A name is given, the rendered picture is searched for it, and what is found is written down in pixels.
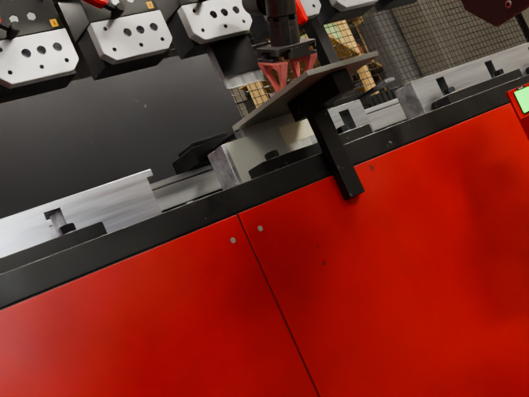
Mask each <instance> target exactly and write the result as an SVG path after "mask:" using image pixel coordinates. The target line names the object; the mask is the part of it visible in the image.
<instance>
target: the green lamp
mask: <svg viewBox="0 0 529 397"><path fill-rule="evenodd" d="M514 93H515V95H516V97H517V99H518V101H519V103H520V106H521V108H522V110H523V112H524V113H526V112H527V111H529V87H526V88H524V89H522V90H519V91H516V92H514Z"/></svg>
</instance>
